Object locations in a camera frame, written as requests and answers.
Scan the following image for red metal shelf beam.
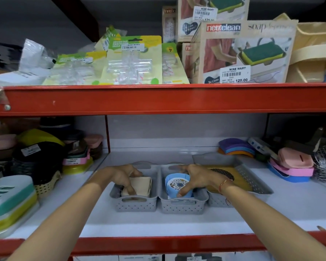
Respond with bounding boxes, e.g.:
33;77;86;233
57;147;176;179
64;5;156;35
0;231;326;257
0;82;326;119

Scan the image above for blue round patterned container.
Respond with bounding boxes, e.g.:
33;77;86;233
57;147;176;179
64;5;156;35
165;173;194;200

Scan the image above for pink plastic soap dish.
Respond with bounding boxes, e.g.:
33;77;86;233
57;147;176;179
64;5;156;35
0;134;17;153

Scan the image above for pink plastic tray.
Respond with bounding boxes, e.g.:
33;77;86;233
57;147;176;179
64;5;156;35
269;158;315;177

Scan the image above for stack of white teal soap dishes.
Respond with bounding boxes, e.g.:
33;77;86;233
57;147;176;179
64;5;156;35
0;175;40;240

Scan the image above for person's left hand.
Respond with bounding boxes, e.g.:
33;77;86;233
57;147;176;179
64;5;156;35
97;164;144;196

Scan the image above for yellow plastic lid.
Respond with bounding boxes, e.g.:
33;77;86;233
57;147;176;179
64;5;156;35
16;129;66;148

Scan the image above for clear plastic bag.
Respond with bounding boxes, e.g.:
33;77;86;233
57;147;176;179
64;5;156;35
18;38;57;77

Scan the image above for beige soap case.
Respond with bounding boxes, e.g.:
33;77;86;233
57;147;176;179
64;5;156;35
121;176;152;199

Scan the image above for person's left forearm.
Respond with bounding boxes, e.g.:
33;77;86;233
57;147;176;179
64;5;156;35
5;172;112;261

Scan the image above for large soap dispenser carton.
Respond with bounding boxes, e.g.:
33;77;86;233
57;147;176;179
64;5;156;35
197;20;299;85

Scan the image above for person's right forearm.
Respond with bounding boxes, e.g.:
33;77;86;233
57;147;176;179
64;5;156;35
220;181;326;261

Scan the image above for cream woven basket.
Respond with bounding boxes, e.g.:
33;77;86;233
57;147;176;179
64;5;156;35
34;171;62;199

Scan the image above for person's right hand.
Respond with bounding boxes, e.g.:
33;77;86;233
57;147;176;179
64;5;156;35
178;164;230;198

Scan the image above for cream plastic caddy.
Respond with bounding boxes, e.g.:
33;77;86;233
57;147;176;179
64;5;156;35
272;13;326;84

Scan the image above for flat white packet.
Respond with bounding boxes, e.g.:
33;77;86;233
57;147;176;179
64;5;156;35
0;70;48;86

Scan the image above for small narrow white carton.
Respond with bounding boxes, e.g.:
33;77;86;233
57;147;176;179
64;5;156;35
162;5;179;44

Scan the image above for blue plastic tray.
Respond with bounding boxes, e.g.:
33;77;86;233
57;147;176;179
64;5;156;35
266;161;311;183

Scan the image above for stack of colourful soap cases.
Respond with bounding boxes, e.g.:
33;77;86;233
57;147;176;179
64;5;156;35
62;133;104;176

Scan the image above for small grey perforated basket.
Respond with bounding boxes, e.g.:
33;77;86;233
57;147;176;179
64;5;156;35
109;161;161;212
158;163;209;214

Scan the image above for mustard pad with black mesh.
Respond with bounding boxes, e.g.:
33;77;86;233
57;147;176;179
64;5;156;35
206;167;253;193

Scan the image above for wide grey perforated tray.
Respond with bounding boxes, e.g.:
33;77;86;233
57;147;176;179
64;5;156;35
192;153;274;208

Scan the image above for black basket with white label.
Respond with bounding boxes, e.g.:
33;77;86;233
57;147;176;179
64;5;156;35
12;141;67;186

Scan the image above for red thread bracelet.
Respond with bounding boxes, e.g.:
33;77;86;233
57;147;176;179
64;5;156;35
218;179;235;195

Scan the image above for green yellow blister pack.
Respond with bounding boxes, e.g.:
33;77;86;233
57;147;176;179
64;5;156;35
93;25;129;52
100;35;163;85
41;51;108;86
162;42;190;85

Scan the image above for black plastic holder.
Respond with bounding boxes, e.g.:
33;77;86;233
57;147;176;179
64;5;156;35
285;127;324;156

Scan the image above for pink soap case with slot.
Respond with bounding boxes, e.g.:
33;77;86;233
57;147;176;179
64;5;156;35
277;147;314;169

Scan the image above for white blue packaged tool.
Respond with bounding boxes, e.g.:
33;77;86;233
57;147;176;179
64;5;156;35
247;137;279;161

